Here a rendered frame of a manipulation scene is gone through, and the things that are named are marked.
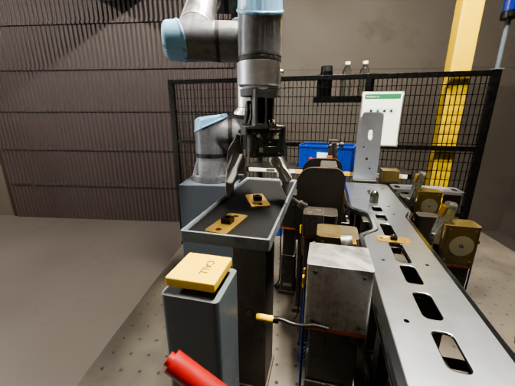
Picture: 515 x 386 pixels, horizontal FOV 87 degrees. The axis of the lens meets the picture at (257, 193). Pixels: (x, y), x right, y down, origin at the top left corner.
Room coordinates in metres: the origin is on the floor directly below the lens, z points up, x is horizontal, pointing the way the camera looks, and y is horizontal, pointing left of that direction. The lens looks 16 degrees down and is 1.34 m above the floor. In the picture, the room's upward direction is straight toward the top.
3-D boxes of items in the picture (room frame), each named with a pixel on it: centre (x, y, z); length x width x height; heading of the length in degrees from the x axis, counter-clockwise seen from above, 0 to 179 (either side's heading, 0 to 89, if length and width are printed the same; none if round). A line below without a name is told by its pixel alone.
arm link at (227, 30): (0.62, 0.02, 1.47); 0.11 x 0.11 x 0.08; 4
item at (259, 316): (0.38, -0.06, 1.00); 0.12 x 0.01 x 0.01; 76
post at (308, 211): (0.64, -0.14, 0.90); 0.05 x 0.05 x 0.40; 76
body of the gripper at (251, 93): (0.51, -0.01, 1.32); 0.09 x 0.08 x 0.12; 11
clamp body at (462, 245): (0.70, -0.57, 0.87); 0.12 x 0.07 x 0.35; 76
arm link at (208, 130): (0.99, 0.16, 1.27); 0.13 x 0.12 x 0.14; 94
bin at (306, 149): (1.60, -0.41, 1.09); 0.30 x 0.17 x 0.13; 67
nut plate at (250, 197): (0.54, 0.00, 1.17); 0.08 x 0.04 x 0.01; 11
